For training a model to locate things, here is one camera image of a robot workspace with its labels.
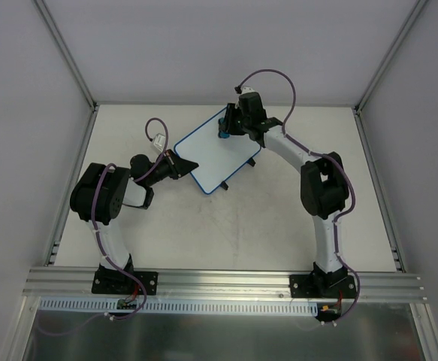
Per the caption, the blue bone-shaped eraser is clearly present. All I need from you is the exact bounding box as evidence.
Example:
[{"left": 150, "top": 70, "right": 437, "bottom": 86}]
[{"left": 218, "top": 118, "right": 230, "bottom": 139}]

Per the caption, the blue-framed whiteboard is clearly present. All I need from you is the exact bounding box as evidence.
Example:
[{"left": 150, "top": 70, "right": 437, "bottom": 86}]
[{"left": 174, "top": 108, "right": 261, "bottom": 195}]

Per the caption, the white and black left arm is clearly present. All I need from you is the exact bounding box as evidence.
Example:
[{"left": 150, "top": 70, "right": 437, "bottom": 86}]
[{"left": 70, "top": 150, "right": 199, "bottom": 293}]

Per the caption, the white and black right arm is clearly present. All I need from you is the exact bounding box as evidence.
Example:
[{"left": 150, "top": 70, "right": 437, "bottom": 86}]
[{"left": 219, "top": 90, "right": 357, "bottom": 299}]

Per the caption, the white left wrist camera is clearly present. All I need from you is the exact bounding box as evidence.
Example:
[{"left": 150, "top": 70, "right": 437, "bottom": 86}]
[{"left": 152, "top": 133, "right": 168, "bottom": 153}]

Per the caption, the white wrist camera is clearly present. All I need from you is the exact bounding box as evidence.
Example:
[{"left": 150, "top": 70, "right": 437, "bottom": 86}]
[
  {"left": 234, "top": 86, "right": 255, "bottom": 96},
  {"left": 152, "top": 133, "right": 168, "bottom": 153}
]

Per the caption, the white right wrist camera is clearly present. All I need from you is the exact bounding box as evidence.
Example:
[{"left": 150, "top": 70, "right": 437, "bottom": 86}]
[{"left": 234, "top": 86, "right": 255, "bottom": 96}]

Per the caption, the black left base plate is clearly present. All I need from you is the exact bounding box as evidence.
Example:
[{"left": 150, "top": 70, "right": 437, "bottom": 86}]
[{"left": 91, "top": 268, "right": 159, "bottom": 296}]

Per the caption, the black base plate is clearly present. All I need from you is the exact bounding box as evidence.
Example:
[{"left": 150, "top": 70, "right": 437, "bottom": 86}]
[
  {"left": 91, "top": 268, "right": 159, "bottom": 296},
  {"left": 289, "top": 273, "right": 358, "bottom": 299}
]

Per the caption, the aluminium frame post left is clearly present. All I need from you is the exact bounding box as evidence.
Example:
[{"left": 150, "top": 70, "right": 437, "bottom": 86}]
[{"left": 32, "top": 0, "right": 97, "bottom": 110}]

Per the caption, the aluminium frame post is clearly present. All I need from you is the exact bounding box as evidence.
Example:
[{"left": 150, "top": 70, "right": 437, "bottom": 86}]
[
  {"left": 354, "top": 0, "right": 429, "bottom": 112},
  {"left": 32, "top": 0, "right": 97, "bottom": 110}
]

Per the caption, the white slotted cable duct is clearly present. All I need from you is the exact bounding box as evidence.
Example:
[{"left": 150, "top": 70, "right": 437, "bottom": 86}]
[{"left": 38, "top": 297, "right": 319, "bottom": 317}]

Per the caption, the aluminium mounting rail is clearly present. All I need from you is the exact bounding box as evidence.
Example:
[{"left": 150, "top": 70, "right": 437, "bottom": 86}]
[{"left": 23, "top": 266, "right": 428, "bottom": 304}]

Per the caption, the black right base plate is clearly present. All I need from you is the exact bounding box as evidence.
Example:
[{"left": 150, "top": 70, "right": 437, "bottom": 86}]
[{"left": 289, "top": 273, "right": 358, "bottom": 299}]

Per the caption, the aluminium frame post right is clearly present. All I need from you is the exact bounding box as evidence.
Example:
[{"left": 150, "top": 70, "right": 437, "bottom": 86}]
[{"left": 354, "top": 0, "right": 429, "bottom": 112}]

